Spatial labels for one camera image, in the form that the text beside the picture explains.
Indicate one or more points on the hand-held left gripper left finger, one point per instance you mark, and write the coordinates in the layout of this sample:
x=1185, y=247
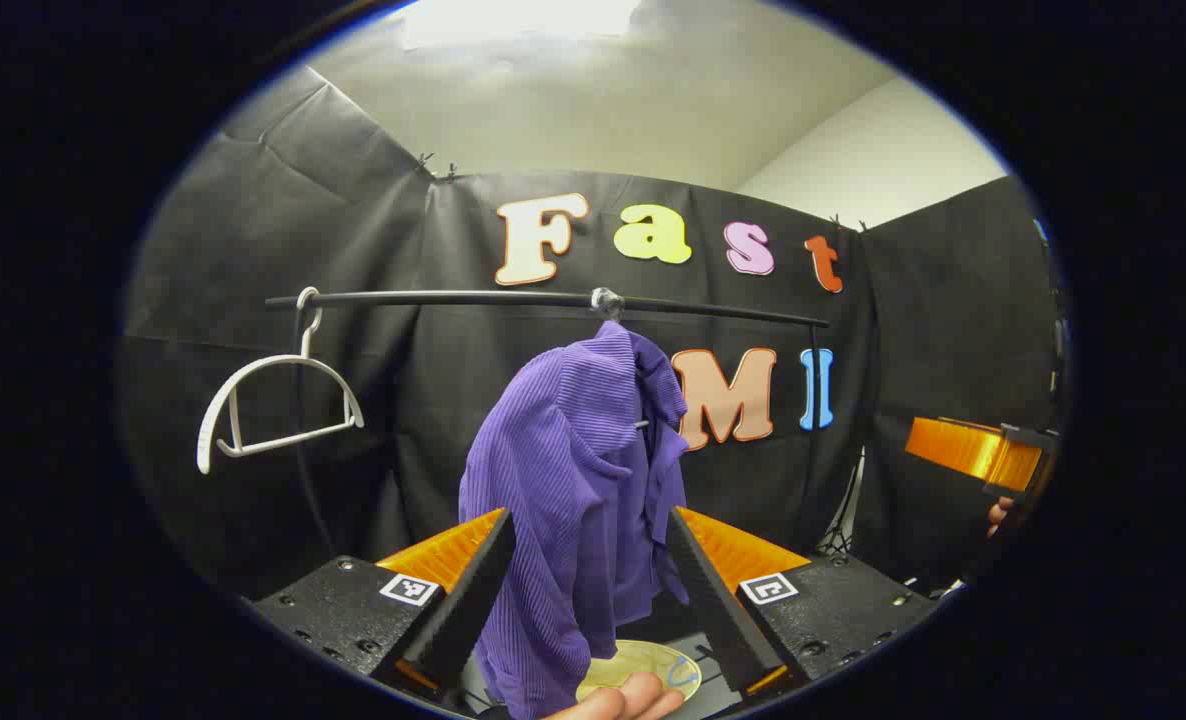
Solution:
x=473, y=600

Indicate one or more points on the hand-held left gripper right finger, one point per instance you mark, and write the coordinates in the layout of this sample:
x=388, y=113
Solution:
x=713, y=600

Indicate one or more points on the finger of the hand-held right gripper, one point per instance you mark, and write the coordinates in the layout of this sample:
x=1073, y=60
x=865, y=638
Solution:
x=968, y=450

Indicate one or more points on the purple ribbed sweater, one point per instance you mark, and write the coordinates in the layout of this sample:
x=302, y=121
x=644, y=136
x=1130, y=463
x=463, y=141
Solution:
x=573, y=480

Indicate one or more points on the black clothes rack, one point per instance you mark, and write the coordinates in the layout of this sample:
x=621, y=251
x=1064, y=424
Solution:
x=453, y=297

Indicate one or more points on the white plastic clothes hanger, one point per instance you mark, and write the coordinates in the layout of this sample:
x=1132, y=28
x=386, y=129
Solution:
x=205, y=440

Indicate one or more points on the clothes hanger with grey hook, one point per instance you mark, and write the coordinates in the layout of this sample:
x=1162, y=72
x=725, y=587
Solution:
x=606, y=300

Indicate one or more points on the black backdrop cloth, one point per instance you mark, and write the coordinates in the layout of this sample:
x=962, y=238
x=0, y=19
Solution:
x=433, y=420

